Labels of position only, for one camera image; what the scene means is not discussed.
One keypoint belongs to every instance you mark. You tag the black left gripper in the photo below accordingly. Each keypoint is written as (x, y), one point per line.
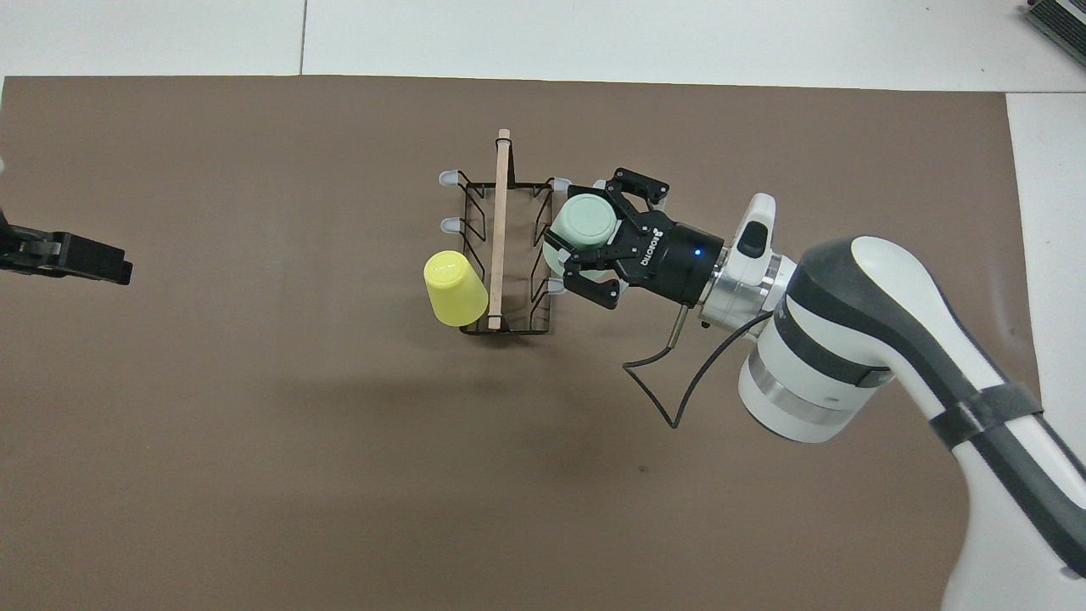
(34, 253)

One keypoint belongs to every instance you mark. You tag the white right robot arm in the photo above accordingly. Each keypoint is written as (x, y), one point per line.
(865, 322)

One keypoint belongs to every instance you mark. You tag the yellow plastic cup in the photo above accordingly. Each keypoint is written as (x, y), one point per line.
(454, 288)

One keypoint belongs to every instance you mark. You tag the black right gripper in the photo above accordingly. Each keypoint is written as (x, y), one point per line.
(670, 259)

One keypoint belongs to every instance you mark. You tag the brown table mat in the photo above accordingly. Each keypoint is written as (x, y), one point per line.
(339, 467)

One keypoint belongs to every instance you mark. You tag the pale green plastic cup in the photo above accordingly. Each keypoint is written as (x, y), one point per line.
(585, 221)

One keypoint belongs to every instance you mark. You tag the grey ribbed device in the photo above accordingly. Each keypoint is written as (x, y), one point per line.
(1060, 19)

